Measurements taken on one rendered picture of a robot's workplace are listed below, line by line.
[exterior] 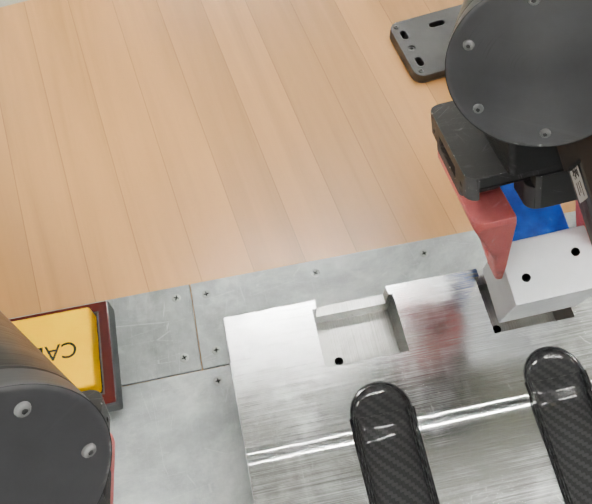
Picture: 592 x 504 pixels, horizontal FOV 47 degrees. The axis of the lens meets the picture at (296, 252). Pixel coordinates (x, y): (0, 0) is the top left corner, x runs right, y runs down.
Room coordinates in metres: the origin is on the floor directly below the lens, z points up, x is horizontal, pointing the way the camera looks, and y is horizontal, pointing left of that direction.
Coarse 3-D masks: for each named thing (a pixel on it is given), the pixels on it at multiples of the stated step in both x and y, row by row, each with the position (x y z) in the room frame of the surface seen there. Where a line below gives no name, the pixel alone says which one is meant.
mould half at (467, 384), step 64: (256, 320) 0.15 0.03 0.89; (448, 320) 0.15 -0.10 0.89; (576, 320) 0.15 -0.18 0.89; (256, 384) 0.11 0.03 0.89; (320, 384) 0.11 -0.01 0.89; (448, 384) 0.11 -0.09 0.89; (512, 384) 0.11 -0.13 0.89; (256, 448) 0.07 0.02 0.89; (320, 448) 0.07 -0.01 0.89; (448, 448) 0.07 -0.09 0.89; (512, 448) 0.07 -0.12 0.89
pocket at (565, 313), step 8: (480, 280) 0.18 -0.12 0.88; (480, 288) 0.18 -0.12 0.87; (488, 296) 0.18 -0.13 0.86; (488, 304) 0.17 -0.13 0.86; (488, 312) 0.17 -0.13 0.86; (552, 312) 0.16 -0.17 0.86; (560, 312) 0.16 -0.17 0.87; (568, 312) 0.16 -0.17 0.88; (496, 320) 0.16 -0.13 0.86; (512, 320) 0.16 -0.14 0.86; (520, 320) 0.16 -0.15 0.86; (528, 320) 0.16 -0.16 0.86; (536, 320) 0.16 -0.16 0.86; (544, 320) 0.16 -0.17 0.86; (552, 320) 0.16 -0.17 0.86; (496, 328) 0.16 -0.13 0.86; (504, 328) 0.15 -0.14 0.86; (512, 328) 0.15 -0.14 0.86
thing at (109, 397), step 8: (88, 304) 0.19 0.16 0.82; (96, 304) 0.19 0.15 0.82; (104, 304) 0.19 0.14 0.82; (48, 312) 0.19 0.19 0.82; (56, 312) 0.19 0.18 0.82; (104, 312) 0.19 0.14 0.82; (16, 320) 0.18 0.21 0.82; (104, 320) 0.18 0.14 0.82; (104, 328) 0.17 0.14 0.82; (104, 336) 0.17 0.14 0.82; (104, 344) 0.16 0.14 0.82; (104, 352) 0.16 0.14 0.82; (104, 360) 0.15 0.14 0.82; (104, 368) 0.14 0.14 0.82; (112, 368) 0.14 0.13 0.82; (104, 376) 0.14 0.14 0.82; (112, 376) 0.14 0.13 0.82; (104, 384) 0.13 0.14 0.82; (112, 384) 0.13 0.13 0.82; (112, 392) 0.13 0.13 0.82; (104, 400) 0.12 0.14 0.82; (112, 400) 0.12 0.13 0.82
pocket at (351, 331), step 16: (336, 304) 0.17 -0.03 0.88; (352, 304) 0.17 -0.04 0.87; (368, 304) 0.17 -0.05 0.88; (384, 304) 0.17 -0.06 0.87; (320, 320) 0.16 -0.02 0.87; (336, 320) 0.16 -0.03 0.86; (352, 320) 0.16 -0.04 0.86; (368, 320) 0.16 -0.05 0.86; (384, 320) 0.16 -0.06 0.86; (400, 320) 0.15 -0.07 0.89; (320, 336) 0.15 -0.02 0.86; (336, 336) 0.15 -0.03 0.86; (352, 336) 0.15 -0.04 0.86; (368, 336) 0.15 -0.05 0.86; (384, 336) 0.15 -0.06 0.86; (400, 336) 0.14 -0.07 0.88; (336, 352) 0.14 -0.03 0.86; (352, 352) 0.14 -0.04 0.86; (368, 352) 0.14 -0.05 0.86; (384, 352) 0.14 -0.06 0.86; (400, 352) 0.14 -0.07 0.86
